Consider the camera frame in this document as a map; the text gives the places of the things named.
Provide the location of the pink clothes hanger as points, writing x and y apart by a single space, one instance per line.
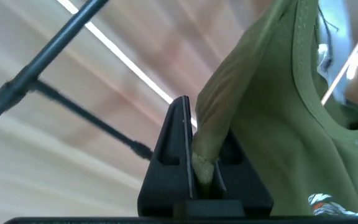
350 58

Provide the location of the beige curtain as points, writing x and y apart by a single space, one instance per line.
166 46

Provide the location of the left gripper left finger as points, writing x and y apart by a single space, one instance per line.
166 180

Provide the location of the green garment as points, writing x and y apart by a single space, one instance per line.
275 124

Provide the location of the black clothes rack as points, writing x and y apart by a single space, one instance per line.
42 59

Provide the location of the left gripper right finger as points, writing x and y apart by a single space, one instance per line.
244 183

